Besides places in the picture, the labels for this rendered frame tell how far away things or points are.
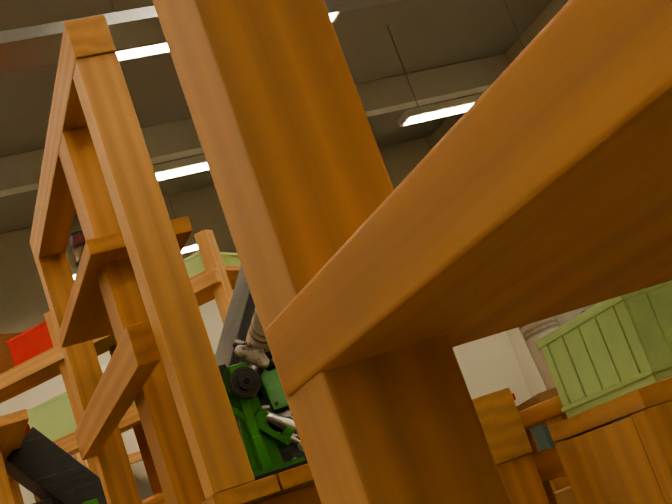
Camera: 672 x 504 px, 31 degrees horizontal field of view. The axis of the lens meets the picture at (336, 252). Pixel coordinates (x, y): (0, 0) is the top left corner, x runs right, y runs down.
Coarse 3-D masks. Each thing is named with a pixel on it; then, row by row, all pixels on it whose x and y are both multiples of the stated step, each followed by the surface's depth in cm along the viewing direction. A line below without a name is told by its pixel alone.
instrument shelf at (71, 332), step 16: (176, 224) 283; (96, 240) 276; (112, 240) 278; (96, 256) 277; (112, 256) 282; (128, 256) 286; (80, 272) 293; (96, 272) 290; (80, 288) 300; (96, 288) 304; (80, 304) 314; (96, 304) 320; (64, 320) 337; (80, 320) 331; (96, 320) 338; (64, 336) 345; (80, 336) 350; (96, 336) 357
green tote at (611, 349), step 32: (576, 320) 227; (608, 320) 216; (640, 320) 208; (544, 352) 245; (576, 352) 232; (608, 352) 219; (640, 352) 208; (576, 384) 236; (608, 384) 223; (640, 384) 211
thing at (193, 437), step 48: (96, 96) 256; (96, 144) 259; (144, 144) 255; (96, 192) 290; (144, 192) 252; (144, 240) 249; (48, 288) 382; (144, 288) 249; (192, 288) 248; (192, 336) 245; (96, 384) 377; (144, 384) 278; (192, 384) 242; (144, 432) 288; (192, 432) 240; (192, 480) 275; (240, 480) 239
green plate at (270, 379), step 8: (264, 376) 313; (272, 376) 313; (264, 384) 312; (272, 384) 312; (280, 384) 313; (264, 392) 316; (272, 392) 311; (280, 392) 311; (272, 400) 310; (280, 400) 310; (272, 408) 309; (280, 408) 309
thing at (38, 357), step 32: (192, 256) 598; (224, 256) 615; (224, 288) 581; (224, 320) 580; (0, 352) 679; (32, 352) 650; (96, 352) 672; (0, 384) 646; (32, 384) 696; (32, 416) 644; (64, 416) 633; (128, 416) 602; (64, 448) 623
